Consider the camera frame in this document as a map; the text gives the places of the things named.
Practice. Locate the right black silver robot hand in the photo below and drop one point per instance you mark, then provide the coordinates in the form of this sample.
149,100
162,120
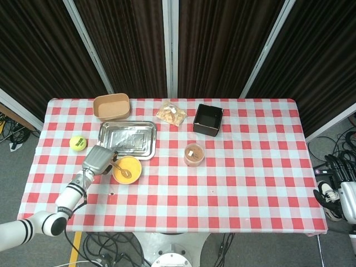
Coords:
349,200

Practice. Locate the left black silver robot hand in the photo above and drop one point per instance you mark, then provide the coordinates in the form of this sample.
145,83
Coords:
97,161

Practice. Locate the metal spoon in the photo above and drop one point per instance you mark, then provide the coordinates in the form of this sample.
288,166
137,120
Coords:
123,170

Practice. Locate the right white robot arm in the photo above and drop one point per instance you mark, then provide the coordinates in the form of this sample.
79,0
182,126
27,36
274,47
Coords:
352,233

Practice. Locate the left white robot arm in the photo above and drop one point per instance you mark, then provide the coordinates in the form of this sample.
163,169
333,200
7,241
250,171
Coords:
69,194

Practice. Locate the silver white robot base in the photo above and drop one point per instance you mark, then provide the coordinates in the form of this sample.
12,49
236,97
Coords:
172,250

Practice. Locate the yellow bowl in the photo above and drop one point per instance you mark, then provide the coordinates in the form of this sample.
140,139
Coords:
133,167

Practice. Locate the yellow tennis ball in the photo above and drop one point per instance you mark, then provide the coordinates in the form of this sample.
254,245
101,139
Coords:
78,143

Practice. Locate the stainless steel rectangular tray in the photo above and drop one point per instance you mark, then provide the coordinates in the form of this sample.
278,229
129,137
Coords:
128,139

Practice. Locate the brown paper food container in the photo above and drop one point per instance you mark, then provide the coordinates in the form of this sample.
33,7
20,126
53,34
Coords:
111,108

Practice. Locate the clear bag of snacks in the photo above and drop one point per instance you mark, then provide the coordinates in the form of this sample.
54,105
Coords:
171,114

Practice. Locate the yellow floor tape strip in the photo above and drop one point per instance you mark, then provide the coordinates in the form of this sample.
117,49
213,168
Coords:
75,247

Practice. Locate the black square open box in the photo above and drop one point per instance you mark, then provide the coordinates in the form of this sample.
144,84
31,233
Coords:
208,122

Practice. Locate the dark brown pleated curtain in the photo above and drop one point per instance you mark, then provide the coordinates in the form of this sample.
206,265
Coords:
36,47
128,44
222,44
320,55

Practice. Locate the red white checkered tablecloth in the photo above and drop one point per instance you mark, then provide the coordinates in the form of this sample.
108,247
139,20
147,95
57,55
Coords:
222,194

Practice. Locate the white partition frame post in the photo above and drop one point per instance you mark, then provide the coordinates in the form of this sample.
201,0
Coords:
264,50
89,47
19,108
331,123
170,47

